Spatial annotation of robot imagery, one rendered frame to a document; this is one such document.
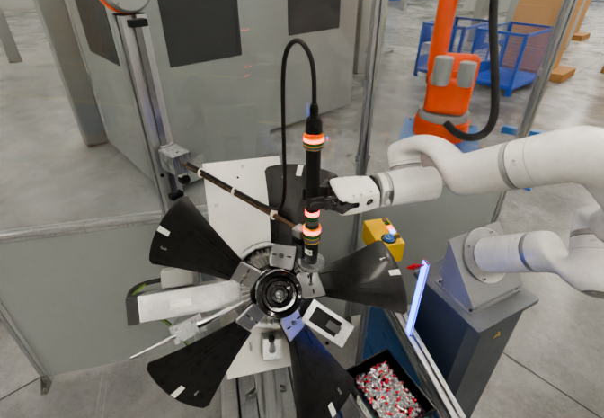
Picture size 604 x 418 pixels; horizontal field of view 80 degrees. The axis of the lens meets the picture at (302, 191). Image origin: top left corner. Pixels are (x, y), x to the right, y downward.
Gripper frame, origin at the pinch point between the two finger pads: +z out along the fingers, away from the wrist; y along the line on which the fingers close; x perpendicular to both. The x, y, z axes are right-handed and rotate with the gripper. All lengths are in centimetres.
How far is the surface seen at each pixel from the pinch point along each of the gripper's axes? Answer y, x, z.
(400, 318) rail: 6, -60, -35
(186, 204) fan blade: 11.6, -5.0, 29.6
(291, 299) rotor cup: -6.1, -26.0, 6.6
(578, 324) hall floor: 36, -146, -185
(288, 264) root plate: 2.4, -22.1, 5.7
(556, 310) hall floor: 48, -146, -181
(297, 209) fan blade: 10.9, -10.7, 1.1
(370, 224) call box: 34, -39, -33
